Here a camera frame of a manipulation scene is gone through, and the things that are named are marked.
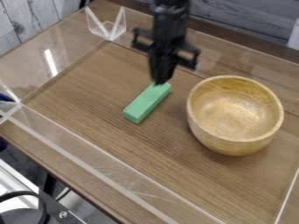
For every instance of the black metal bracket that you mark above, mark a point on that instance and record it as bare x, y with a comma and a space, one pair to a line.
59, 214

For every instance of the clear acrylic barrier wall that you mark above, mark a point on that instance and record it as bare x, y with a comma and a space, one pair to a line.
146, 171

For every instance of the green rectangular block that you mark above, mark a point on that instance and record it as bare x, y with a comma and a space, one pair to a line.
146, 102

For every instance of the light wooden bowl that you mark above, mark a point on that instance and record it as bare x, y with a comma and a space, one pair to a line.
234, 114

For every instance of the clear acrylic corner bracket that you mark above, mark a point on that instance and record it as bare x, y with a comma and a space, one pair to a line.
107, 30

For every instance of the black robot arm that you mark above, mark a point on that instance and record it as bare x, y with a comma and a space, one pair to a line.
170, 6

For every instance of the black table leg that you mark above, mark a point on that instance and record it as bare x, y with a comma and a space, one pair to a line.
50, 184

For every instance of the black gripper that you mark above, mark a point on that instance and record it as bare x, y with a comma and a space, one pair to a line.
166, 45

